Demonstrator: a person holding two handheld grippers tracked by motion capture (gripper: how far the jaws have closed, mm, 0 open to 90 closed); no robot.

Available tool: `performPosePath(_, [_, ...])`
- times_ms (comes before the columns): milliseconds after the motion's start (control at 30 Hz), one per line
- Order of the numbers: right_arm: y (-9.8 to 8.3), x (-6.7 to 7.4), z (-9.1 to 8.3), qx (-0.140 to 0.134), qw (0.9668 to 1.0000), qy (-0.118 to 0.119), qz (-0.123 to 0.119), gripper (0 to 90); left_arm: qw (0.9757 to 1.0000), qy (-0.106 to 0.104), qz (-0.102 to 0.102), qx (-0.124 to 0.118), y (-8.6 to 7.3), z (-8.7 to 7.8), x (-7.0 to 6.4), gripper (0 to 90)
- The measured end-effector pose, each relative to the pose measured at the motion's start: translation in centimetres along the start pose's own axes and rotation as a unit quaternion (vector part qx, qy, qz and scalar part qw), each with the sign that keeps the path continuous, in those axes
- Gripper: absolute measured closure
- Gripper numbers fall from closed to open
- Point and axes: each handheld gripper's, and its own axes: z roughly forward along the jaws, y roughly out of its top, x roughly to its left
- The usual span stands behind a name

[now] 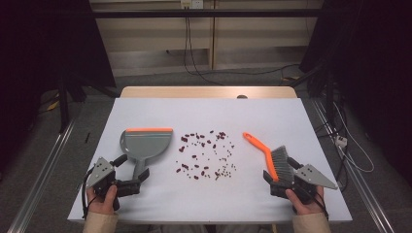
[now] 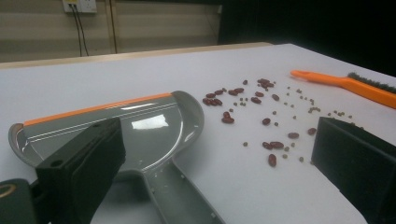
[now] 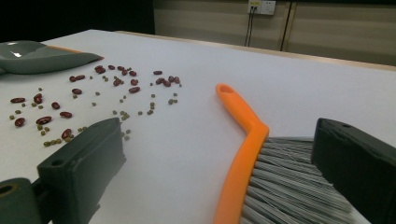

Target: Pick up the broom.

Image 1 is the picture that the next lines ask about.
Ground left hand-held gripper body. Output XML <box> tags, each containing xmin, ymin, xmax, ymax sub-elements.
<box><xmin>85</xmin><ymin>156</ymin><xmax>143</xmax><ymax>212</ymax></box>

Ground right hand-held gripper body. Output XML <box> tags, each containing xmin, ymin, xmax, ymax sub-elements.
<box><xmin>270</xmin><ymin>163</ymin><xmax>339</xmax><ymax>206</ymax></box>

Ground orange brush with grey bristles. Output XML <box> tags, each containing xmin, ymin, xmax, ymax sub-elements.
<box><xmin>242</xmin><ymin>131</ymin><xmax>295</xmax><ymax>183</ymax></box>

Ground grey dustpan with orange edge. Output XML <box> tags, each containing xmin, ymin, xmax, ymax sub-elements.
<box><xmin>119</xmin><ymin>127</ymin><xmax>174</xmax><ymax>181</ymax></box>

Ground red and green beans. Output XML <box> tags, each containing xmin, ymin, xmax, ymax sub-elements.
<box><xmin>175</xmin><ymin>129</ymin><xmax>237</xmax><ymax>182</ymax></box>

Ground person's right hand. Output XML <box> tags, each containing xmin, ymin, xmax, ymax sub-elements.
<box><xmin>285</xmin><ymin>184</ymin><xmax>326</xmax><ymax>216</ymax></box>

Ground person's left hand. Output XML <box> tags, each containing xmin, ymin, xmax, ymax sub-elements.
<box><xmin>86</xmin><ymin>183</ymin><xmax>120</xmax><ymax>216</ymax></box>

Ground black metal stand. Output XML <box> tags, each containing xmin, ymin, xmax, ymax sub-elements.
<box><xmin>57</xmin><ymin>72</ymin><xmax>71</xmax><ymax>134</ymax></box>

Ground white table board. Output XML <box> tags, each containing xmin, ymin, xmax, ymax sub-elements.
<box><xmin>67</xmin><ymin>97</ymin><xmax>354</xmax><ymax>224</ymax></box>

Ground wooden table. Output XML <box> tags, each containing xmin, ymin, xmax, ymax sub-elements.
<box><xmin>120</xmin><ymin>85</ymin><xmax>298</xmax><ymax>99</ymax></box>

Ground black curtain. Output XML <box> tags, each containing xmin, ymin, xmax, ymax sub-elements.
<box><xmin>297</xmin><ymin>0</ymin><xmax>412</xmax><ymax>176</ymax></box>
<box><xmin>0</xmin><ymin>0</ymin><xmax>117</xmax><ymax>169</ymax></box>

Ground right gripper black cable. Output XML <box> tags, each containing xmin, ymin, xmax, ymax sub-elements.
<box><xmin>305</xmin><ymin>187</ymin><xmax>329</xmax><ymax>221</ymax></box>

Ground aluminium floor rail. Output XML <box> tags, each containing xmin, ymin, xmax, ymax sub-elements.
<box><xmin>6</xmin><ymin>119</ymin><xmax>77</xmax><ymax>233</ymax></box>
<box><xmin>310</xmin><ymin>98</ymin><xmax>396</xmax><ymax>233</ymax></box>

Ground white floor cable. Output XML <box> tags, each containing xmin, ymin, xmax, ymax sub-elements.
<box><xmin>333</xmin><ymin>101</ymin><xmax>376</xmax><ymax>174</ymax></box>

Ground black wall cable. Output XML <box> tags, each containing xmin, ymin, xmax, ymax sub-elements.
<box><xmin>183</xmin><ymin>8</ymin><xmax>224</xmax><ymax>86</ymax></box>
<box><xmin>187</xmin><ymin>8</ymin><xmax>300</xmax><ymax>77</ymax></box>

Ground black horizontal frame bar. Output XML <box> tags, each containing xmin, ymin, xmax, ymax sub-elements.
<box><xmin>90</xmin><ymin>9</ymin><xmax>325</xmax><ymax>18</ymax></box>

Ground white wall socket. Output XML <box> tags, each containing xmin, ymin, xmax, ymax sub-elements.
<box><xmin>180</xmin><ymin>0</ymin><xmax>204</xmax><ymax>10</ymax></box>

